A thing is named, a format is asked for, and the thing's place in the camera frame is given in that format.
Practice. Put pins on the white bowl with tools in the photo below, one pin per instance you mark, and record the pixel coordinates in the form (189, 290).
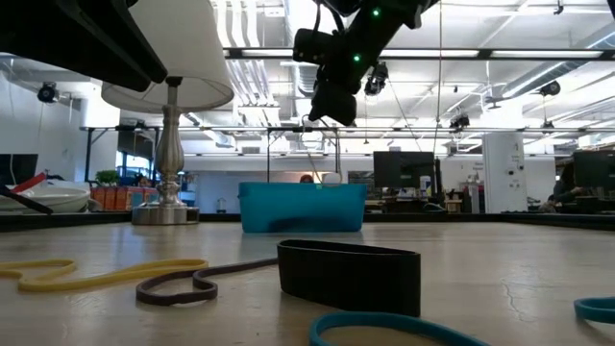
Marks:
(57, 199)

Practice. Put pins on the black aluminium table frame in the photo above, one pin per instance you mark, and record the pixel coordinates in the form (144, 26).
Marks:
(72, 220)

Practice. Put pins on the person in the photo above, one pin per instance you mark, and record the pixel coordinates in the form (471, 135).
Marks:
(306, 179)
(564, 190)

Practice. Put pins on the black overhead rig camera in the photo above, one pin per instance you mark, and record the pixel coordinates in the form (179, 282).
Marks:
(378, 79)

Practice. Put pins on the black metal stand frame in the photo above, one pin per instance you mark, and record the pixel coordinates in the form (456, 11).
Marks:
(288, 129)

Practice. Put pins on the red stick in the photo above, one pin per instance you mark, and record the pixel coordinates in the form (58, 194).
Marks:
(29, 182)

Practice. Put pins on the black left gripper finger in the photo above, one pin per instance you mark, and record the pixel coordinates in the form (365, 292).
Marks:
(120, 48)

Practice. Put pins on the thin purple rubber band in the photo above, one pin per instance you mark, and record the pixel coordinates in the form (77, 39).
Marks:
(168, 302)

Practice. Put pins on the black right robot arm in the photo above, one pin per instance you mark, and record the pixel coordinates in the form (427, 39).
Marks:
(384, 24)

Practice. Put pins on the black overhead light bar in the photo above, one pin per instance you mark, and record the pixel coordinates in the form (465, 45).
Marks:
(432, 54)

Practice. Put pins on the teal plastic bin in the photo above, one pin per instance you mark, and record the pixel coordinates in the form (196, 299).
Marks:
(302, 204)

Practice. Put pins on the small clear bottle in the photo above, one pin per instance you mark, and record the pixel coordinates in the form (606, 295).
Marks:
(221, 206)

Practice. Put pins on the black ceiling camera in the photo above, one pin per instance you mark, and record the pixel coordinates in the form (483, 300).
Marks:
(550, 88)
(47, 92)

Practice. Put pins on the black cabinet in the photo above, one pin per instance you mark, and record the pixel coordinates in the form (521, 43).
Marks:
(598, 173)

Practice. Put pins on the black computer monitor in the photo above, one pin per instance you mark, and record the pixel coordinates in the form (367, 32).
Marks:
(403, 169)
(21, 168)

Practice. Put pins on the small potted green plant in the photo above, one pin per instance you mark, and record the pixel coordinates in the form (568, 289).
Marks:
(107, 179)

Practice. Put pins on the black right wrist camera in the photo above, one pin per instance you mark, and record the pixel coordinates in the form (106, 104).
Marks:
(314, 45)

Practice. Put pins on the silver ventilation duct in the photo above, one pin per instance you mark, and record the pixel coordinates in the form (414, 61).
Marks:
(302, 14)

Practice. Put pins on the teal rubber band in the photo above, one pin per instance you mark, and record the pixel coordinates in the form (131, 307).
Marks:
(593, 310)
(384, 319)

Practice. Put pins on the white shade silver table lamp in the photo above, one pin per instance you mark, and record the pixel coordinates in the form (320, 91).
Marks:
(168, 158)

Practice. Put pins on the large wide black rubber band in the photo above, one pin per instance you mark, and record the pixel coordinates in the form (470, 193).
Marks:
(351, 283)

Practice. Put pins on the white pillar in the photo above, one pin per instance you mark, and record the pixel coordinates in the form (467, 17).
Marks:
(504, 173)

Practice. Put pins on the orange boxes row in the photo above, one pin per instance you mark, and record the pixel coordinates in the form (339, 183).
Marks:
(113, 198)

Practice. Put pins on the black ceiling spotlight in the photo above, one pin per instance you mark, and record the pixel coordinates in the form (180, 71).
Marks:
(460, 122)

